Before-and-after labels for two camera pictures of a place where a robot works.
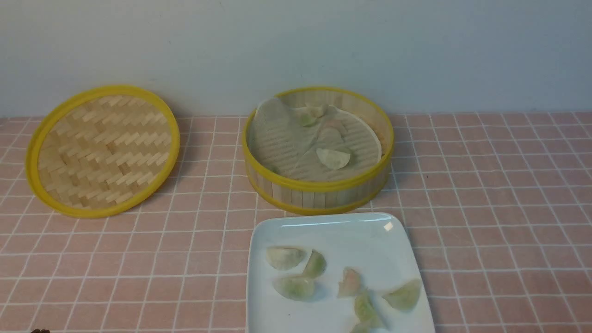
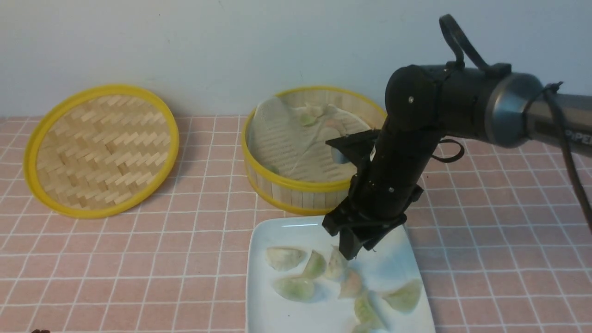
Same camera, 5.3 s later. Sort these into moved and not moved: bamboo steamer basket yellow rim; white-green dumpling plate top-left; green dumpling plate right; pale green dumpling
Moved: pale green dumpling
Not moved: white-green dumpling plate top-left; bamboo steamer basket yellow rim; green dumpling plate right
